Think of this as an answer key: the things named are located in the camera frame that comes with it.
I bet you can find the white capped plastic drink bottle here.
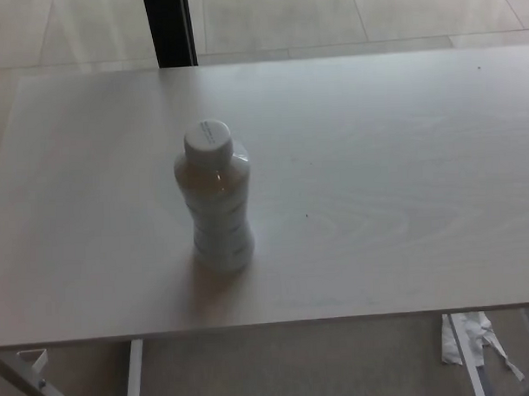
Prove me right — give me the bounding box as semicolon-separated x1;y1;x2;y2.
171;119;256;277

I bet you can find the crumpled white paper scrap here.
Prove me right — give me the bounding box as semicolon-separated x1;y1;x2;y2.
438;310;526;386

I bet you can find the black vertical post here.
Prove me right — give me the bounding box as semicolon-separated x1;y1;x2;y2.
142;0;199;69

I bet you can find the white metal table frame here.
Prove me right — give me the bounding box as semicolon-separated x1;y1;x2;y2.
0;308;529;396

